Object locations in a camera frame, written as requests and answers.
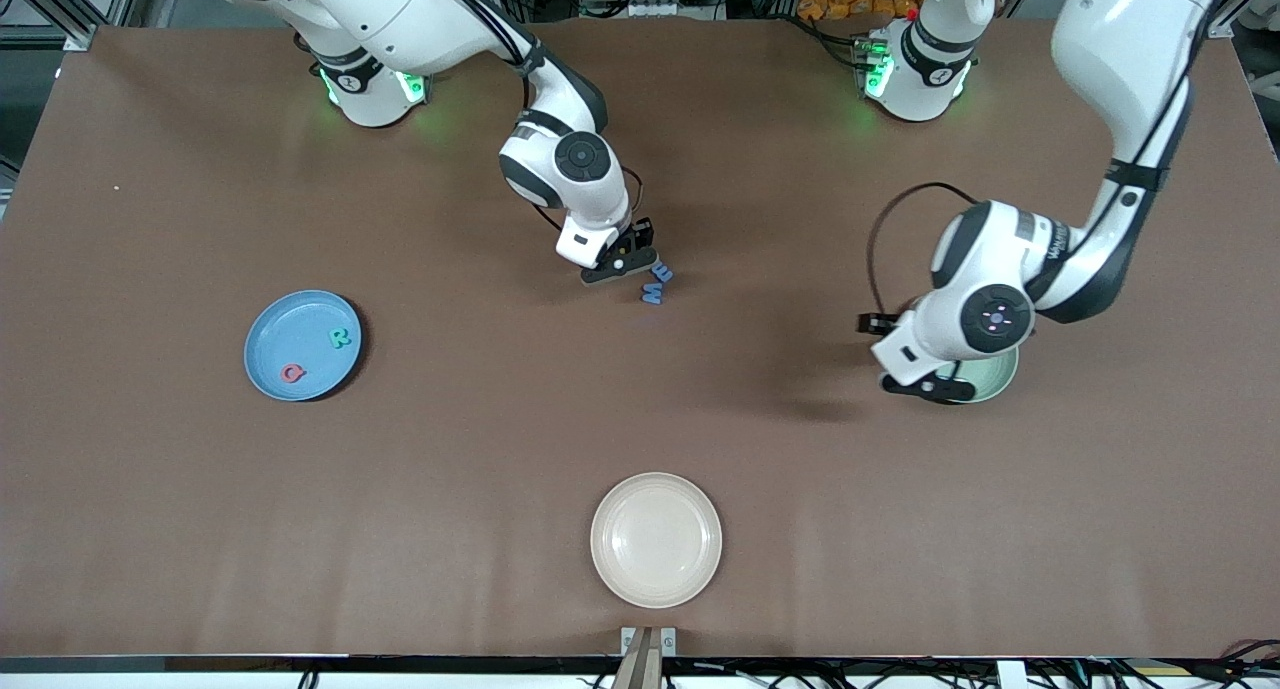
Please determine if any green plate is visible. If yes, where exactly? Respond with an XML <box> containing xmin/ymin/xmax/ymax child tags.
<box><xmin>930</xmin><ymin>341</ymin><xmax>1020</xmax><ymax>405</ymax></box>

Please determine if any beige plate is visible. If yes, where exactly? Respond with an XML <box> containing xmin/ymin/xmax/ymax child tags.
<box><xmin>590</xmin><ymin>472</ymin><xmax>723</xmax><ymax>610</ymax></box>

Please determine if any blue plate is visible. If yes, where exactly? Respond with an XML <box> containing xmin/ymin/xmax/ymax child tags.
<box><xmin>244</xmin><ymin>289</ymin><xmax>363</xmax><ymax>403</ymax></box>

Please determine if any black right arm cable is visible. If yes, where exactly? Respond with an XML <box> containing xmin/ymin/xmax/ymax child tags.
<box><xmin>430</xmin><ymin>0</ymin><xmax>646</xmax><ymax>235</ymax></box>

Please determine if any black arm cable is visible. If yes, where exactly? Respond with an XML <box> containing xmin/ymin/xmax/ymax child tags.
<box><xmin>865</xmin><ymin>0</ymin><xmax>1226</xmax><ymax>318</ymax></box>
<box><xmin>430</xmin><ymin>0</ymin><xmax>646</xmax><ymax>235</ymax></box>

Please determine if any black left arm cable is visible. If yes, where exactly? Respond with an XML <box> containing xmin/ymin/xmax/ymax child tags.
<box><xmin>865</xmin><ymin>0</ymin><xmax>1226</xmax><ymax>318</ymax></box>

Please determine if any metal table edge bracket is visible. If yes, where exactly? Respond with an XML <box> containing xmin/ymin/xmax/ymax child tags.
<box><xmin>621</xmin><ymin>626</ymin><xmax>677</xmax><ymax>658</ymax></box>

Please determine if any aluminium frame profile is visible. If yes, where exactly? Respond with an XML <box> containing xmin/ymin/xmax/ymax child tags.
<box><xmin>1205</xmin><ymin>0</ymin><xmax>1280</xmax><ymax>40</ymax></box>
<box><xmin>0</xmin><ymin>0</ymin><xmax>136</xmax><ymax>52</ymax></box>

